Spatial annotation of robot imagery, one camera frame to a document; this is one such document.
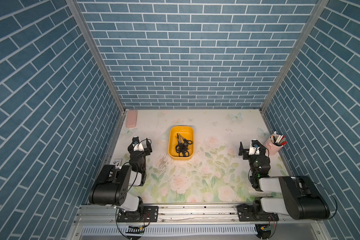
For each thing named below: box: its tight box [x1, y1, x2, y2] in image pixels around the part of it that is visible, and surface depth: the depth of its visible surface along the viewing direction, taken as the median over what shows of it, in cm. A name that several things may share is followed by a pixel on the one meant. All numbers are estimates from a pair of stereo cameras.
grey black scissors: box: [176, 133, 190, 157], surface depth 97 cm
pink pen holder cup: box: [264, 134, 284, 156], surface depth 93 cm
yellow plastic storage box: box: [168, 126, 195, 161], surface depth 103 cm
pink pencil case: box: [126, 110, 138, 129], surface depth 114 cm
